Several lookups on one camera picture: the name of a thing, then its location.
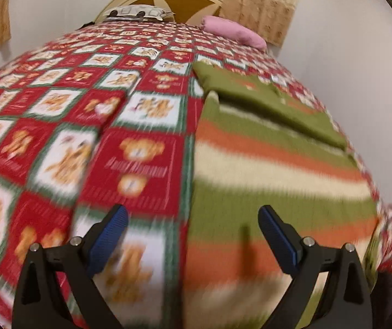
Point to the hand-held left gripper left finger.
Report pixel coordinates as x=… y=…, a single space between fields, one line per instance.
x=111 y=233

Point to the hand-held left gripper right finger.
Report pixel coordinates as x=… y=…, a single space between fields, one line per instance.
x=275 y=233

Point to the green orange white striped garment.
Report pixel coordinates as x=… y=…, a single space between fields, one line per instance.
x=250 y=192

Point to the red bear-print blanket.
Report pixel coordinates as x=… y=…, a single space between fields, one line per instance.
x=141 y=178

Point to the dark purple cloth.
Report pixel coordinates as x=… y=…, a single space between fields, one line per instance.
x=391 y=291

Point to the pink pillow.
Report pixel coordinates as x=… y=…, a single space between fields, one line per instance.
x=233 y=31

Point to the grey white patterned pillow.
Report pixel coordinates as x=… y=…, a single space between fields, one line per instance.
x=137 y=12

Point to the cream and brown headboard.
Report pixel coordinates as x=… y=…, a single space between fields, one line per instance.
x=182 y=7

